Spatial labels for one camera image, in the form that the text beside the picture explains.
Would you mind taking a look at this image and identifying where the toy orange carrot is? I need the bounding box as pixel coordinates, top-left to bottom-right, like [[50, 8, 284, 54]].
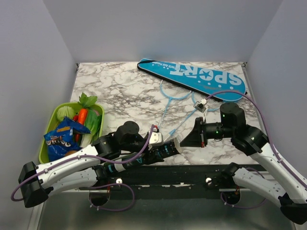
[[77, 108, 88, 125]]

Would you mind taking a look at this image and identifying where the black Boka shuttlecock tube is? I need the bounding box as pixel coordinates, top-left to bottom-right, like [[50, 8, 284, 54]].
[[103, 138, 183, 175]]

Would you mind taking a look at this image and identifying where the light blue badminton racket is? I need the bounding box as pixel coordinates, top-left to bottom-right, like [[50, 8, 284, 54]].
[[158, 80, 191, 129], [164, 92, 223, 142]]

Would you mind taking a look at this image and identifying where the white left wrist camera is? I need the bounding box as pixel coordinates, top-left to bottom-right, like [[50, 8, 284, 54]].
[[148, 132, 164, 150]]

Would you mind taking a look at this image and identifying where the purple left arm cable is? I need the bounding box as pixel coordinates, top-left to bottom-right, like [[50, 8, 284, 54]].
[[11, 124, 159, 212]]

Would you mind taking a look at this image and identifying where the blue Oreo snack bag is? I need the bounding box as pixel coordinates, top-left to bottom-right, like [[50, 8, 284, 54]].
[[44, 117, 90, 161]]

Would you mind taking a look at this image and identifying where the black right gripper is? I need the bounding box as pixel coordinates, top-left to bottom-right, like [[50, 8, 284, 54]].
[[180, 116, 234, 147]]

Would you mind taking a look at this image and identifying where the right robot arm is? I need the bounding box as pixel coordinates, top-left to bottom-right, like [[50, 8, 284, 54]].
[[180, 103, 307, 225]]

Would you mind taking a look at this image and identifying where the blue Sport racket bag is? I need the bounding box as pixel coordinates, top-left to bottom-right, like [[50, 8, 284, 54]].
[[137, 58, 246, 102]]

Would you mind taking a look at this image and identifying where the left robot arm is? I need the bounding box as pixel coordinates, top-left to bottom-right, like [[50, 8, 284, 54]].
[[11, 121, 167, 208]]

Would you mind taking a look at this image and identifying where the toy green cabbage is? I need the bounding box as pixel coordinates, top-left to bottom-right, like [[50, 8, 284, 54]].
[[56, 106, 75, 122]]

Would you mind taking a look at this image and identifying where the green plastic tray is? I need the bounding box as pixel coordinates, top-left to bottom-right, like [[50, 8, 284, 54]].
[[38, 102, 106, 166]]

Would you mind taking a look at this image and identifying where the toy red chili pepper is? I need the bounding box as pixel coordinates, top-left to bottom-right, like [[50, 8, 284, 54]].
[[72, 115, 81, 142]]

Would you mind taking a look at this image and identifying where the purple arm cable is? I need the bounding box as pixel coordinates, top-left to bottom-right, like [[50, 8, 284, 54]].
[[203, 90, 307, 209], [11, 124, 159, 212]]

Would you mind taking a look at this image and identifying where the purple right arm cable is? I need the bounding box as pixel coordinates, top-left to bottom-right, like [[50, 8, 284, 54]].
[[203, 90, 307, 209]]

